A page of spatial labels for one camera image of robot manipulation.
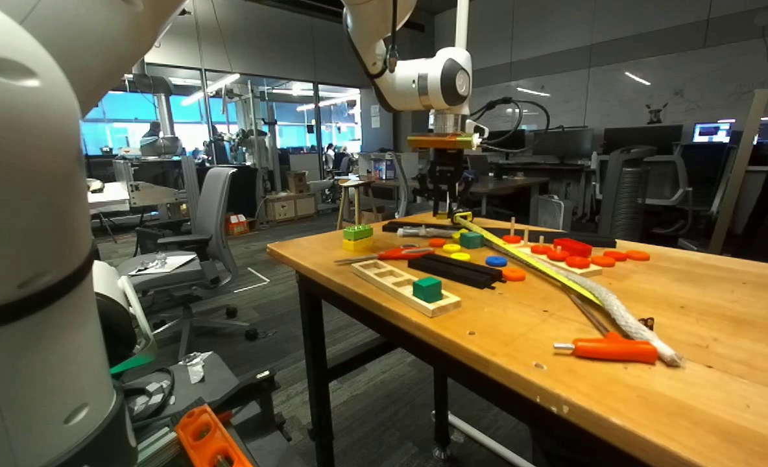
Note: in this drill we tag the white vertical pole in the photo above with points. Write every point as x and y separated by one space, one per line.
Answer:
462 21

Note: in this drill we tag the yellow disc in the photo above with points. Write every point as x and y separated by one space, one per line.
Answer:
453 248
461 256

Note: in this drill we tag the orange plastic piece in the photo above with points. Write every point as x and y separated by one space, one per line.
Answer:
206 437

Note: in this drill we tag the leaning wooden plank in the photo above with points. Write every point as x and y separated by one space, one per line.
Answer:
738 172

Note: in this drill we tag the red disc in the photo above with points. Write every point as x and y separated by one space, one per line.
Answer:
558 256

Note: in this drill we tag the dark computer monitor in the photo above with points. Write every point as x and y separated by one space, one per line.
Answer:
644 140
566 144

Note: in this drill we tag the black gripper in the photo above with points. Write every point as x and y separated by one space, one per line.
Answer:
444 166

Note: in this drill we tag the blue disc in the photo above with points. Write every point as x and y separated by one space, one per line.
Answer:
496 259

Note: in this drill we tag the green toy brick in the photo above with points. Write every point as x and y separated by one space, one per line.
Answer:
360 231

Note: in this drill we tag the yellow toy brick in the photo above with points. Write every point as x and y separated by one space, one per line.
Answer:
360 248

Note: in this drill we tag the drone shaped wall decoration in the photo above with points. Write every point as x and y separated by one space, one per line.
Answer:
657 112

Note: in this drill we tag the small green cube block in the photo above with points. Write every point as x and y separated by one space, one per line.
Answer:
471 240
426 289

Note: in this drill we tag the grey office chair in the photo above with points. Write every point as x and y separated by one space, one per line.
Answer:
216 209

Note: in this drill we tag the orange toy pieces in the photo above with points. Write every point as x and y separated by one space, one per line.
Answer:
575 267

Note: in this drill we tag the black metal table frame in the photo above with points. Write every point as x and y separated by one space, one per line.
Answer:
315 363

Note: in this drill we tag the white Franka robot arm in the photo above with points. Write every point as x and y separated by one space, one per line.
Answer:
22 215

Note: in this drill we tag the short black bar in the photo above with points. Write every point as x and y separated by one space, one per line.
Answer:
471 266
462 278

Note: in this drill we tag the wooden compartment tray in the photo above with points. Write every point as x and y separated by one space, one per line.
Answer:
393 276

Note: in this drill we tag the orange marker pen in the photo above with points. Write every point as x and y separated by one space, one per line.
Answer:
609 351

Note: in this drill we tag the wooden stool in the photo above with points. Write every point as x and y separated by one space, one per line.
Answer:
353 184

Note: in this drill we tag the red block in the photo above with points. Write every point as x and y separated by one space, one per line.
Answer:
571 248

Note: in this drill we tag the lit computer monitor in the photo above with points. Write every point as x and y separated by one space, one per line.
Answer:
711 132

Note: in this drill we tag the orange disc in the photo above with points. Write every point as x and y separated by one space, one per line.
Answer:
606 257
637 256
511 240
540 249
580 262
437 243
514 272

